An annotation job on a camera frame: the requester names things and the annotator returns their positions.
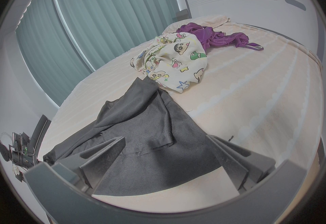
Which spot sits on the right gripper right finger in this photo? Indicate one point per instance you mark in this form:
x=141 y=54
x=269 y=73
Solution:
x=239 y=167

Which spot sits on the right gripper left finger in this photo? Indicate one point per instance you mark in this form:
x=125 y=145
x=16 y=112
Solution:
x=94 y=167

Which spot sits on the black T-shirt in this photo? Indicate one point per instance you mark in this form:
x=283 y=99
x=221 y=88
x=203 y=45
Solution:
x=142 y=136

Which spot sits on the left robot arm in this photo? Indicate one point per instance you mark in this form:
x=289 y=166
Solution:
x=20 y=151

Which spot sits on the bed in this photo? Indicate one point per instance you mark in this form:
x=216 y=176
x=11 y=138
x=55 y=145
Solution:
x=254 y=90

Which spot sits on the black chest of drawers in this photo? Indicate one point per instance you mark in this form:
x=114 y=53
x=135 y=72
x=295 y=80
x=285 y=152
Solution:
x=40 y=133

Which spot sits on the white printed garment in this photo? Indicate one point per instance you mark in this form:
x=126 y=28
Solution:
x=178 y=65

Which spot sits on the blue-green curtain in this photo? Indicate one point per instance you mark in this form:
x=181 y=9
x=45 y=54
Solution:
x=114 y=8
x=51 y=52

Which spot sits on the purple garment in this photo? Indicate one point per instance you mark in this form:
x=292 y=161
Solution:
x=201 y=33

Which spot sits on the cream pillow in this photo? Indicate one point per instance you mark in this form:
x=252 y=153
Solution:
x=211 y=20

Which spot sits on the grey bedside table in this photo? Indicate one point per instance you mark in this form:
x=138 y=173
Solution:
x=183 y=14

